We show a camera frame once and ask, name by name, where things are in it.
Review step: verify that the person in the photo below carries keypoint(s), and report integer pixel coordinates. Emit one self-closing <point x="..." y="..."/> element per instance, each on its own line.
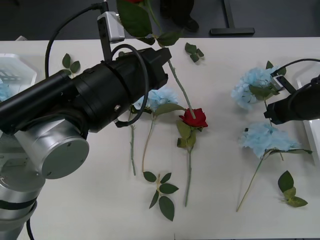
<point x="175" y="10"/>

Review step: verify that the red rose with green stem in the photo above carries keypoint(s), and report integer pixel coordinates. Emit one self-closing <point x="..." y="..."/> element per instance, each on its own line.
<point x="199" y="121"/>

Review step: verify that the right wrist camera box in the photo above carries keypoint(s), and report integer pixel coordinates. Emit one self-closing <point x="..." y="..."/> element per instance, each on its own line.
<point x="277" y="83"/>

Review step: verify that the pale green thorny flower stem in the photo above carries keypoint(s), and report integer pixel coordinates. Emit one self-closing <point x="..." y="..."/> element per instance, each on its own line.
<point x="132" y="150"/>

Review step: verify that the small crumpled green leaf twig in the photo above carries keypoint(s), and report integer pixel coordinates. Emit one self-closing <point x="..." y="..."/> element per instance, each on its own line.
<point x="191" y="48"/>

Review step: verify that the shallow white box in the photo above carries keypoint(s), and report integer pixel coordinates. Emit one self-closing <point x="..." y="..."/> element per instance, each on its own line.
<point x="313" y="140"/>
<point x="20" y="65"/>

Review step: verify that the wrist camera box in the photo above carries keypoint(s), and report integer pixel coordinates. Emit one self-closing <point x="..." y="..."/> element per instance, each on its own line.
<point x="115" y="27"/>
<point x="277" y="83"/>

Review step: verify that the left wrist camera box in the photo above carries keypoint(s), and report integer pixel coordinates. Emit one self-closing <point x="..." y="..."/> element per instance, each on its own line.
<point x="115" y="27"/>

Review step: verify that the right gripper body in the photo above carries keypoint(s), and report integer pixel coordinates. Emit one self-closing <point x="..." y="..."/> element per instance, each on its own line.
<point x="276" y="112"/>

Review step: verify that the pale blue flower with stem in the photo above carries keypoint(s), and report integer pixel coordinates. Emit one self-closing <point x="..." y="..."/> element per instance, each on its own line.
<point x="267" y="140"/>
<point x="245" y="85"/>
<point x="3" y="91"/>
<point x="165" y="96"/>

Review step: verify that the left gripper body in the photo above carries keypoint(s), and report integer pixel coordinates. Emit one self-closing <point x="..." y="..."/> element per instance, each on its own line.
<point x="147" y="67"/>

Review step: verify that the yellowish green leaf twig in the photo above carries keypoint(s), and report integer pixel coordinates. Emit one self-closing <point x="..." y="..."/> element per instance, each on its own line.
<point x="285" y="181"/>

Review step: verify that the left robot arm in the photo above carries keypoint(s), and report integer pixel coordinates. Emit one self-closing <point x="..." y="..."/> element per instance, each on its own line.
<point x="50" y="92"/>

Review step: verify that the red rose with large leaves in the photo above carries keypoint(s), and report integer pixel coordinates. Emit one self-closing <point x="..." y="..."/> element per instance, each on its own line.
<point x="135" y="20"/>

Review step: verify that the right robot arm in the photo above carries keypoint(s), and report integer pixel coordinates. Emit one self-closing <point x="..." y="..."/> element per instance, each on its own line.
<point x="305" y="105"/>

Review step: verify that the black stand base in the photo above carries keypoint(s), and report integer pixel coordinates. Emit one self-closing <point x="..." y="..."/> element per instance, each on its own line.
<point x="232" y="31"/>

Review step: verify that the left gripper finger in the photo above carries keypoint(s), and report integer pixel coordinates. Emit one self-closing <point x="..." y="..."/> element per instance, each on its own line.
<point x="162" y="77"/>
<point x="163" y="56"/>

